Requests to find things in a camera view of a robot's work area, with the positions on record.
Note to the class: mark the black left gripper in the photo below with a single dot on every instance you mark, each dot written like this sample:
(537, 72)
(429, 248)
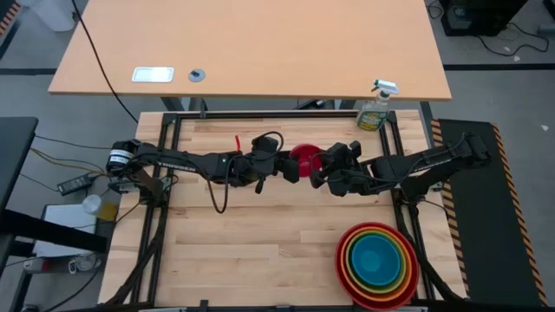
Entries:
(264, 164)

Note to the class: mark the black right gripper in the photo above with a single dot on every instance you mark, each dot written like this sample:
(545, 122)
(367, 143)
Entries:
(342, 167)

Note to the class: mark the small red bowl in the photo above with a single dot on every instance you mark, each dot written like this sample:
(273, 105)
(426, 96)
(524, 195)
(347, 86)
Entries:
(305, 158)

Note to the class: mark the blue bowl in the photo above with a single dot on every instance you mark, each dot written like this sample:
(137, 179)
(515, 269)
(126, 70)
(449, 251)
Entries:
(376, 261)

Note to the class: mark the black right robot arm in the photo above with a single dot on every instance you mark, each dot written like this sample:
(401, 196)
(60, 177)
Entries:
(416, 167)

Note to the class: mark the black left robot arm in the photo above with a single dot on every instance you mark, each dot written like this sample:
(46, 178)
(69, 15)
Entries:
(182, 164)

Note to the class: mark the green-label spray bottle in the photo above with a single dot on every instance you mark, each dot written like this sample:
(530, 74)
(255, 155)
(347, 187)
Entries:
(373, 115)

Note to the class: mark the orange bowl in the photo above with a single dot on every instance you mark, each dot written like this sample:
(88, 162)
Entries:
(343, 264)

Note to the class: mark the large red bowl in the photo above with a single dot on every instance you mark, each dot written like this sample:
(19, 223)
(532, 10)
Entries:
(337, 266)

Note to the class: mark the light wood desk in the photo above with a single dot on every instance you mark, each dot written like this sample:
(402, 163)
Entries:
(260, 43)

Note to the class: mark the silver desk hatch plate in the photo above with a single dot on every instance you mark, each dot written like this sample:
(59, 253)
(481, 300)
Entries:
(153, 74)

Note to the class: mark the black hazard-striped floor mat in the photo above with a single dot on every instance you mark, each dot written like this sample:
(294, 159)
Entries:
(485, 225)

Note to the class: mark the clear plastic bottle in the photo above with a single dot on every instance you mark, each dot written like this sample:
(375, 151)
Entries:
(99, 207)

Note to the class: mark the black power adapter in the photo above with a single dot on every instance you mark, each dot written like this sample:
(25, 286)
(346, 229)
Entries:
(74, 184)

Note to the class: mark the black equipment case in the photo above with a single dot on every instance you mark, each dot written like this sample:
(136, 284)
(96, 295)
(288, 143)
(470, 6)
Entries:
(481, 15)

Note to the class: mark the white flat box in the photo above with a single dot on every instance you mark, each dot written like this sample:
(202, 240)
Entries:
(65, 225)

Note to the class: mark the black side table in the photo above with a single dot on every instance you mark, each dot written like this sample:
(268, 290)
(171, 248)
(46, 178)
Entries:
(15, 151)

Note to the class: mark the white round bin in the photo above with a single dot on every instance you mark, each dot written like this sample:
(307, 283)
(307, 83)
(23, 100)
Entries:
(50, 13)

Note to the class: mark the black aluminium table frame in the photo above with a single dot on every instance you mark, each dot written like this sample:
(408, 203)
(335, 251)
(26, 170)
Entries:
(282, 115)

